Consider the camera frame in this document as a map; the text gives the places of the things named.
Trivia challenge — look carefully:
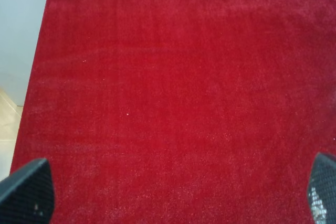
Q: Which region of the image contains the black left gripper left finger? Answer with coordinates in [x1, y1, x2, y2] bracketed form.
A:
[1, 158, 55, 223]

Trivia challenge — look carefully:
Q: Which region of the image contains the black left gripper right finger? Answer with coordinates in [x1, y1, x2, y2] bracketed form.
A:
[307, 153, 335, 224]

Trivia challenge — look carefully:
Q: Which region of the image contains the red velvet table cloth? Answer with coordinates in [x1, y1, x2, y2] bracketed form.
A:
[11, 0, 335, 223]

